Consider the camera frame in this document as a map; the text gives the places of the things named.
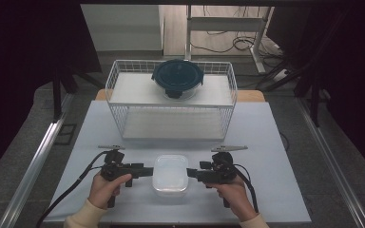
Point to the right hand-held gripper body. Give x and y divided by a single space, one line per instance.
222 172

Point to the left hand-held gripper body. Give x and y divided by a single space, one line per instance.
115 171

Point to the white square plastic container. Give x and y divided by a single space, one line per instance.
170 174

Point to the round dark lidded container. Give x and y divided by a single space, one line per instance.
177 76

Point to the person's left hand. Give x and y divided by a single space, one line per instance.
103 191

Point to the person's right hand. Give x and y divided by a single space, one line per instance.
236 199

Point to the wooden board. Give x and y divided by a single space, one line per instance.
250 96

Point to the black metal stand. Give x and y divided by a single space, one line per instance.
314 101
57 101

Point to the white power strip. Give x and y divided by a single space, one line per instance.
281 74

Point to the white cabinet panel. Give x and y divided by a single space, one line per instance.
123 28

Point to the dark curtain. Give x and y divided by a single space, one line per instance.
351 63
28 47

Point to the black floor bracket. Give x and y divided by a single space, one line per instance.
66 134

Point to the aluminium rail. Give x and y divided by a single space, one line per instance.
332 161
34 164

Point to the white metal desk frame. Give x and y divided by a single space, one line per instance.
225 23

